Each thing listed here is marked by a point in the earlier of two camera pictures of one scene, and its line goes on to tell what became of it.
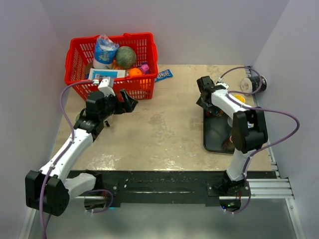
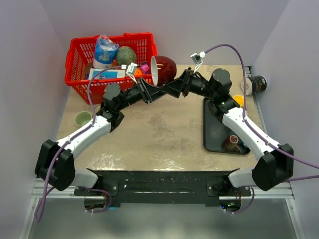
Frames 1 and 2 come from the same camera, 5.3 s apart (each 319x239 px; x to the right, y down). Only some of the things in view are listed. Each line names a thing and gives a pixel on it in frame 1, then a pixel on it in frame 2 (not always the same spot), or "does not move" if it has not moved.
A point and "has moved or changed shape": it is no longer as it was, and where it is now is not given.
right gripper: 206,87 -> 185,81
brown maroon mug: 228,145 does not move
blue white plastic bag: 104,51 does not move
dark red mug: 214,112 has moved or changed shape
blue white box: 96,73 does not move
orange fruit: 135,71 does not move
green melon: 125,58 does not move
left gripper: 127,105 -> 149,92
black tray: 216,129 does not move
